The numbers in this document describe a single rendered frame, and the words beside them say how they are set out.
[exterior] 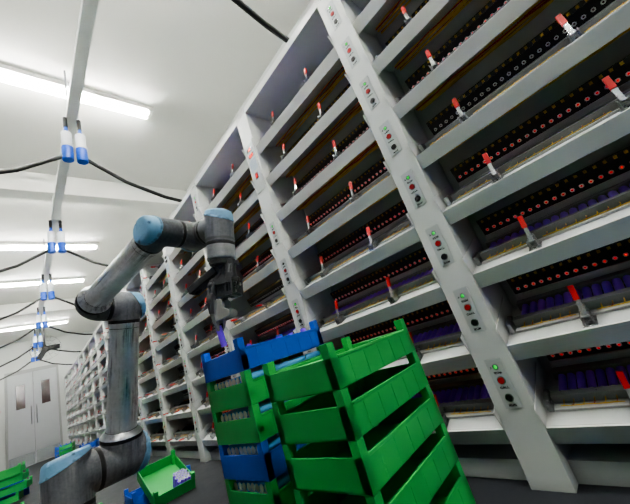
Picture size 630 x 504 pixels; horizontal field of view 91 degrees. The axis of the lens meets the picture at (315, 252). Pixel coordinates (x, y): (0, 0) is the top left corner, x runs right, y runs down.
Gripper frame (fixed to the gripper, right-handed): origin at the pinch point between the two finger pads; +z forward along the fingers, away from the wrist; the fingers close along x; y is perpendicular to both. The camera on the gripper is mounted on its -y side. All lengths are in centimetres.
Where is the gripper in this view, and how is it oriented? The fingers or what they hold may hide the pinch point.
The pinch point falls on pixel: (218, 326)
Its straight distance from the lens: 99.7
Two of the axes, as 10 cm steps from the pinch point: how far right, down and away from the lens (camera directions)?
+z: 1.2, 9.6, -2.4
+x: 2.6, 2.0, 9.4
